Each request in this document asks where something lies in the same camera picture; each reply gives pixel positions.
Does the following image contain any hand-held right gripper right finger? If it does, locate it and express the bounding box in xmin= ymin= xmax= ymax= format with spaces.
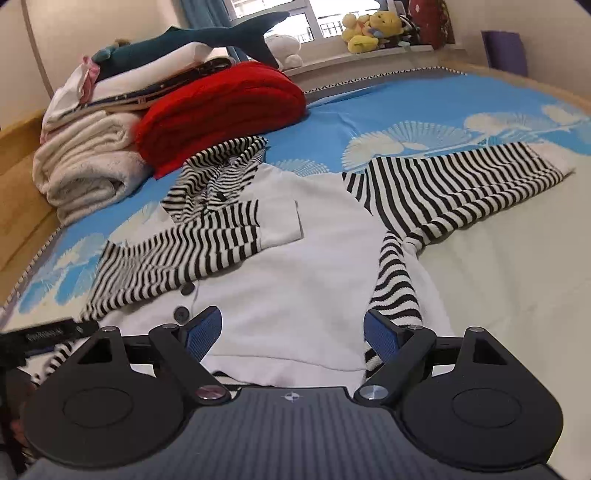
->
xmin=353 ymin=309 xmax=514 ymax=403

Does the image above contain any purple box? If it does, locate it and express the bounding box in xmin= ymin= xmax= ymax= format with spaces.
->
xmin=481 ymin=30 xmax=526 ymax=71

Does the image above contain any cream folded towel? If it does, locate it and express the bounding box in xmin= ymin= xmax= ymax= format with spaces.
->
xmin=33 ymin=111 xmax=156 ymax=227

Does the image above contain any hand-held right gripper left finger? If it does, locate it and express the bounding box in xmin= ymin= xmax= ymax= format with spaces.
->
xmin=76 ymin=306 xmax=232 ymax=404

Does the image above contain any blue curtain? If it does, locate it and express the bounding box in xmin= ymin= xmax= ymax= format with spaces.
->
xmin=178 ymin=0 xmax=232 ymax=31

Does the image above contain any blue shark plush toy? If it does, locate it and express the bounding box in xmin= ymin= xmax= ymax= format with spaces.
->
xmin=90 ymin=11 xmax=291 ymax=82

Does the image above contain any yellow plush toy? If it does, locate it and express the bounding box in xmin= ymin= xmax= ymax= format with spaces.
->
xmin=341 ymin=14 xmax=384 ymax=54

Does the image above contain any white sweater with striped sleeves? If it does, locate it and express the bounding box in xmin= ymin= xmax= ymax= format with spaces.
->
xmin=78 ymin=136 xmax=576 ymax=394

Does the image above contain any dark-trimmed folded cloth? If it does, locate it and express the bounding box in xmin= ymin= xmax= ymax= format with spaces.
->
xmin=76 ymin=57 xmax=232 ymax=114

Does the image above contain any blue printed bedsheet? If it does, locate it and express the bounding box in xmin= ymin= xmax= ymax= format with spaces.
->
xmin=0 ymin=65 xmax=591 ymax=480

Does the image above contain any pink cloth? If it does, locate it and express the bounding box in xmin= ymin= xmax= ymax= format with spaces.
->
xmin=81 ymin=56 xmax=101 ymax=101

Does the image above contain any yellow plush bear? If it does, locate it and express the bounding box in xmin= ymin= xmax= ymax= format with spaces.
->
xmin=369 ymin=11 xmax=403 ymax=41

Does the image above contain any red knitted blanket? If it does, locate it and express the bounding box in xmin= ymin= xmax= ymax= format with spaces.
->
xmin=135 ymin=62 xmax=308 ymax=180

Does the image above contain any window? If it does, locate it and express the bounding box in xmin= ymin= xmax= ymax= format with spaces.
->
xmin=222 ymin=0 xmax=394 ymax=43

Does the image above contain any white plush toy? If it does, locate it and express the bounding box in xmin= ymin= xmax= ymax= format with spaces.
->
xmin=265 ymin=33 xmax=304 ymax=70

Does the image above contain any red patterned bag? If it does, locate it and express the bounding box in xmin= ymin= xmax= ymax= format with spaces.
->
xmin=408 ymin=0 xmax=451 ymax=49

